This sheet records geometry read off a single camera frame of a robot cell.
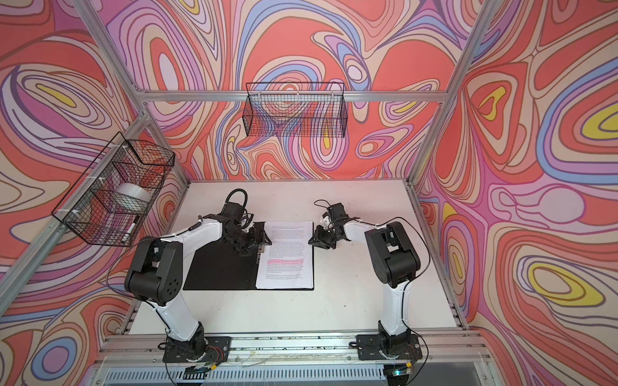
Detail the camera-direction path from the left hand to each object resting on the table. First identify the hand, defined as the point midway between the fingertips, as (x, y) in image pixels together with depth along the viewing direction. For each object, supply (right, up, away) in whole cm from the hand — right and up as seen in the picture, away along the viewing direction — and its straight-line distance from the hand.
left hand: (265, 245), depth 92 cm
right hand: (+19, -1, +4) cm, 19 cm away
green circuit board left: (-17, -35, -21) cm, 44 cm away
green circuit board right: (+44, -34, -22) cm, 60 cm away
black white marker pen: (-37, +9, -20) cm, 43 cm away
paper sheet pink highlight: (+9, -7, -1) cm, 11 cm away
